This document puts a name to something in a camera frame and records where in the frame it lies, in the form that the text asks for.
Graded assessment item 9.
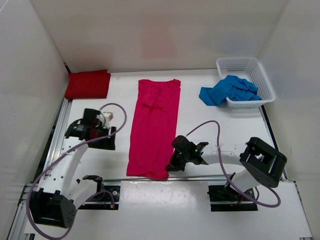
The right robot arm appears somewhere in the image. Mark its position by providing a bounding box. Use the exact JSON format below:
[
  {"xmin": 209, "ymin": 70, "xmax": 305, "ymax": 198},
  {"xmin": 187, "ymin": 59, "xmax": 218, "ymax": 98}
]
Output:
[{"xmin": 166, "ymin": 135, "xmax": 288, "ymax": 202}]

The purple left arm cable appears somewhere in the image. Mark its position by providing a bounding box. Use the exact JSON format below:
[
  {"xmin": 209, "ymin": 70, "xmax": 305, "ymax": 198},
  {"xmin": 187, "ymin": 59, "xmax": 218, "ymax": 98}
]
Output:
[{"xmin": 25, "ymin": 102, "xmax": 128, "ymax": 240}]

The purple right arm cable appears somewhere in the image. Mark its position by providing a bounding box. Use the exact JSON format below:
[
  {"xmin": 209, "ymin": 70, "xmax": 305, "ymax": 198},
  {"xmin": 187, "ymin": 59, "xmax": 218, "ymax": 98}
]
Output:
[{"xmin": 186, "ymin": 120, "xmax": 282, "ymax": 208}]

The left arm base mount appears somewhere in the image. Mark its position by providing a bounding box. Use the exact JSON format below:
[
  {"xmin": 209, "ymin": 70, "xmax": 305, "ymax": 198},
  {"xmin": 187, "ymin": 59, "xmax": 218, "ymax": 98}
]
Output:
[{"xmin": 79, "ymin": 183, "xmax": 121, "ymax": 211}]

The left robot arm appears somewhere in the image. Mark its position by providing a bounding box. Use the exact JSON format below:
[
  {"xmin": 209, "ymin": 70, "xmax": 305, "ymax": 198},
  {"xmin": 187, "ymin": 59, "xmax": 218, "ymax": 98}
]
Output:
[{"xmin": 29, "ymin": 108, "xmax": 117, "ymax": 229}]

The aluminium rail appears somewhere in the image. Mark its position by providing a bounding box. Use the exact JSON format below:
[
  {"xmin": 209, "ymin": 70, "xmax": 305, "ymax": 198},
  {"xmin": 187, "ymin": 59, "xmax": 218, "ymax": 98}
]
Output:
[
  {"xmin": 41, "ymin": 164, "xmax": 286, "ymax": 185},
  {"xmin": 6, "ymin": 99, "xmax": 72, "ymax": 240}
]

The blue t-shirt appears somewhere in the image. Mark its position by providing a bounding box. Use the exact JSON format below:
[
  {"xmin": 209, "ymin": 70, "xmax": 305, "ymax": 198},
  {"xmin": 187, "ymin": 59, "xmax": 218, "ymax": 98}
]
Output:
[{"xmin": 198, "ymin": 75, "xmax": 261, "ymax": 106}]

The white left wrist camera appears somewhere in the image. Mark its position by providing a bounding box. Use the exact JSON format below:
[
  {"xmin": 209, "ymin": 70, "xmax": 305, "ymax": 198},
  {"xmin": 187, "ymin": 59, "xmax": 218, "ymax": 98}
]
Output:
[{"xmin": 99, "ymin": 112, "xmax": 114, "ymax": 128}]

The white plastic laundry basket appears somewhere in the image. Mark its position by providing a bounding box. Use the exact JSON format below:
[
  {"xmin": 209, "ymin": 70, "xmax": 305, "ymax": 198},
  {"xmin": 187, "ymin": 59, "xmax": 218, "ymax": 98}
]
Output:
[{"xmin": 216, "ymin": 56, "xmax": 276, "ymax": 109}]

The pink t-shirt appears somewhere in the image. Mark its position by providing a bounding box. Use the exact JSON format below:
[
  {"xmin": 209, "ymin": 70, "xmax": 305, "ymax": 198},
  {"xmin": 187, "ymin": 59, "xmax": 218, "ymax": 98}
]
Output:
[{"xmin": 126, "ymin": 79, "xmax": 181, "ymax": 180}]

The white front cover board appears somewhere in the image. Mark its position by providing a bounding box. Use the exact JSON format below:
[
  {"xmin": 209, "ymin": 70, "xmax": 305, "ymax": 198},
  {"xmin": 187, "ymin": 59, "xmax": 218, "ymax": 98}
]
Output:
[{"xmin": 40, "ymin": 181, "xmax": 313, "ymax": 240}]

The red t-shirt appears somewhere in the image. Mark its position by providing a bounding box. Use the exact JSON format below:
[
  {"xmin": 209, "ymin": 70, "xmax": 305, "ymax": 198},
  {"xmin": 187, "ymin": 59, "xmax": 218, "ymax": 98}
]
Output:
[{"xmin": 64, "ymin": 69, "xmax": 111, "ymax": 100}]

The aluminium left side rail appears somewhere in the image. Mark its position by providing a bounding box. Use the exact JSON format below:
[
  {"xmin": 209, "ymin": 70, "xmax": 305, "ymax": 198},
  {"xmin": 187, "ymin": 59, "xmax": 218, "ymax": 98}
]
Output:
[{"xmin": 6, "ymin": 99, "xmax": 72, "ymax": 240}]

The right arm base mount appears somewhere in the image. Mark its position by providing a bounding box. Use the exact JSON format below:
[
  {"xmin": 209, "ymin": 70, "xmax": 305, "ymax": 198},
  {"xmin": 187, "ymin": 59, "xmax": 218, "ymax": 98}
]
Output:
[{"xmin": 207, "ymin": 185, "xmax": 258, "ymax": 212}]

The aluminium front rail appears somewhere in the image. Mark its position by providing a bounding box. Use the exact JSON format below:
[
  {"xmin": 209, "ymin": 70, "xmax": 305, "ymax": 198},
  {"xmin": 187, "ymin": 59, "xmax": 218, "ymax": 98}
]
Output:
[{"xmin": 41, "ymin": 164, "xmax": 286, "ymax": 185}]

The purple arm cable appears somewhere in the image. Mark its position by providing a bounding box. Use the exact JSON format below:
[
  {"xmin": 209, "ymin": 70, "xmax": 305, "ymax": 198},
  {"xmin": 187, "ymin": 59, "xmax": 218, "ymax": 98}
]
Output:
[
  {"xmin": 25, "ymin": 102, "xmax": 128, "ymax": 240},
  {"xmin": 186, "ymin": 120, "xmax": 282, "ymax": 208}
]

